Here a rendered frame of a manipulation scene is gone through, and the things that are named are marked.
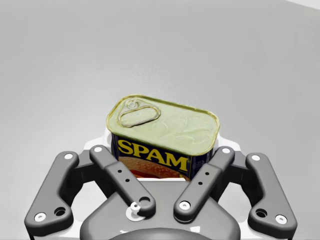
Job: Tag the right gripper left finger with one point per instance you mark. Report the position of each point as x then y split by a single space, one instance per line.
53 190

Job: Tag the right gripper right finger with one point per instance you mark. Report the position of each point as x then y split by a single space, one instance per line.
267 190

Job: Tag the green and blue rectangular can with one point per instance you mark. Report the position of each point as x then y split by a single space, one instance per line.
165 125

